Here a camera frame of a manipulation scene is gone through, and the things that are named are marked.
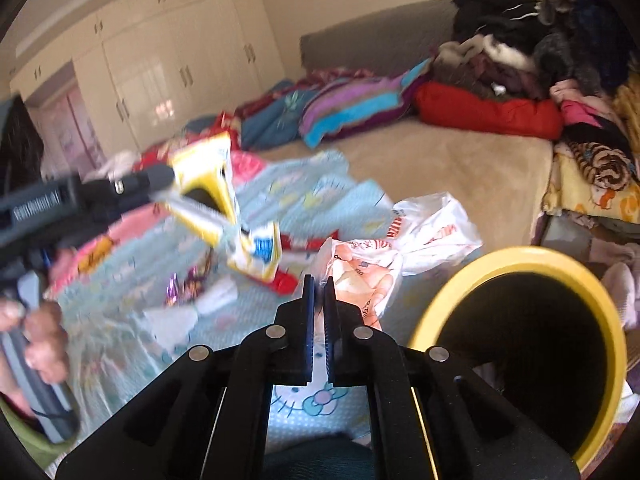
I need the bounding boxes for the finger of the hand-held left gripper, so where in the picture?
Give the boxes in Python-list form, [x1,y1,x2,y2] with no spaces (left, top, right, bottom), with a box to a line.
[109,162,177,207]

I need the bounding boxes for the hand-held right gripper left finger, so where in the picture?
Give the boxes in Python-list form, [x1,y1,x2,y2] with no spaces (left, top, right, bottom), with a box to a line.
[54,274,317,480]

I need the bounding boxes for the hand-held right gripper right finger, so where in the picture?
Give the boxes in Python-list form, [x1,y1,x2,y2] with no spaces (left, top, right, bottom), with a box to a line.
[324,274,585,480]

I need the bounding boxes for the red snack wrapper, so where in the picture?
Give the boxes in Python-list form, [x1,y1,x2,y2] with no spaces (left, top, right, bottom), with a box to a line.
[271,260,307,296]

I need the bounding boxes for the white and yellow snack packets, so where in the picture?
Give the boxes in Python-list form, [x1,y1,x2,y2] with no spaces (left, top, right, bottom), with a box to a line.
[155,131,284,284]

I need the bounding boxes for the short white foam net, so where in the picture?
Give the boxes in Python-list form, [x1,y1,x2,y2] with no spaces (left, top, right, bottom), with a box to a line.
[197,277,239,314]

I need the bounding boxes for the shiny candy wrapper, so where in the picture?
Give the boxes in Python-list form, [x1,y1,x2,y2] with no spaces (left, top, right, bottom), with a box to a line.
[164,265,207,309]

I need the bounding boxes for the white printed plastic bag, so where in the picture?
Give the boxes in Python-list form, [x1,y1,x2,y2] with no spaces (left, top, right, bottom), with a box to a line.
[320,191,484,323]

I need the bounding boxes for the yellow rimmed black trash bin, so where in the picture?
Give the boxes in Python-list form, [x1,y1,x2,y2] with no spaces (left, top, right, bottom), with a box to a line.
[407,245,629,480]

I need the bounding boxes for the person's left hand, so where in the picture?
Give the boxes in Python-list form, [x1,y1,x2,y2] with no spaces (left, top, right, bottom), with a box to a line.
[0,297,70,413]

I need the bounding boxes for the white garment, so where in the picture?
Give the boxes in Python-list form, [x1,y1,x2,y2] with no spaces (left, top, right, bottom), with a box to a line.
[97,151,144,179]

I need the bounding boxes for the red floral quilt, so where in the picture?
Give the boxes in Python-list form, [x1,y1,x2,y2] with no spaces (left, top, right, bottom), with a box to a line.
[135,114,242,172]

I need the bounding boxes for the pink cartoon wardrobe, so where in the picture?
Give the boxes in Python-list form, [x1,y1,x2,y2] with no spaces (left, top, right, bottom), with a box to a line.
[41,85,109,174]

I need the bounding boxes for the cream wardrobe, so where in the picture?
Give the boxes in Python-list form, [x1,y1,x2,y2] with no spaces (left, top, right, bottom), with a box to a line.
[10,0,287,162]

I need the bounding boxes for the light blue cartoon blanket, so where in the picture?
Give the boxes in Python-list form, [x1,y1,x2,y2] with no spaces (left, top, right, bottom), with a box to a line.
[50,149,417,461]

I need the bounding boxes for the blue floral quilt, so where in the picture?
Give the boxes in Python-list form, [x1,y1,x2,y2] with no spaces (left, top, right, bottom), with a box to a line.
[234,79,322,152]

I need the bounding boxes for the beige bed sheet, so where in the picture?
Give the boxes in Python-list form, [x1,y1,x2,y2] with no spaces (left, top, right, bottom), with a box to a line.
[259,129,557,282]

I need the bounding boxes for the striped purple blue blanket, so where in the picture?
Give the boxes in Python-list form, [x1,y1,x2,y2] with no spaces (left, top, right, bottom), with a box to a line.
[299,57,434,149]

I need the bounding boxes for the grey box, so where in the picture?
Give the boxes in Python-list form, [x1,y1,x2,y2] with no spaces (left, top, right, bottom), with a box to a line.
[540,212,597,249]

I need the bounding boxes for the red cushion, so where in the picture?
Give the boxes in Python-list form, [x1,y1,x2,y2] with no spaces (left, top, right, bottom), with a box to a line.
[412,80,567,142]

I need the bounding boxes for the grey headboard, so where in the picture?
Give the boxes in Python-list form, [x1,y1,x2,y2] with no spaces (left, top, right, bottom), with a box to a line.
[299,0,459,82]

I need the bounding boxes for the yellow cartoon blanket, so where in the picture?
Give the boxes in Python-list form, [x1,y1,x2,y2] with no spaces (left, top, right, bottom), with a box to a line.
[541,140,640,232]

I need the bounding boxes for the brown striped fuzzy garment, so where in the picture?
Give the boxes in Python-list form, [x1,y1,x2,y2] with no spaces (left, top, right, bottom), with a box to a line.
[566,140,634,192]

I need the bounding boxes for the pink garment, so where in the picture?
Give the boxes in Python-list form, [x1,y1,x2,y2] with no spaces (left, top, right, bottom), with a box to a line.
[549,79,619,127]

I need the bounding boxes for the pile of clothes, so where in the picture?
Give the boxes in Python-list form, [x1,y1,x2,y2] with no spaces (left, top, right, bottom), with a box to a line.
[432,0,640,112]

